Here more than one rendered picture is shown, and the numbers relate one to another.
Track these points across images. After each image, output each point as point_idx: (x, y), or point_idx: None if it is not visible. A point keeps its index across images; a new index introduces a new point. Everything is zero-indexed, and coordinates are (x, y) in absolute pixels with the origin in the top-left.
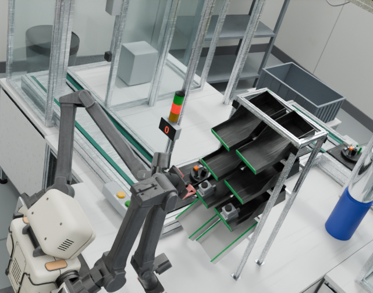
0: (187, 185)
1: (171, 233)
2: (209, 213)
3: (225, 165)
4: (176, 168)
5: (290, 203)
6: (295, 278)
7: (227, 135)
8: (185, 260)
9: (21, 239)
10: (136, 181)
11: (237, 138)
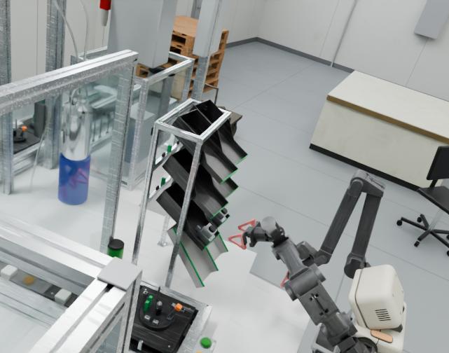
0: None
1: None
2: (192, 251)
3: (209, 197)
4: (245, 231)
5: None
6: (160, 222)
7: (219, 170)
8: (206, 292)
9: (403, 329)
10: None
11: (220, 163)
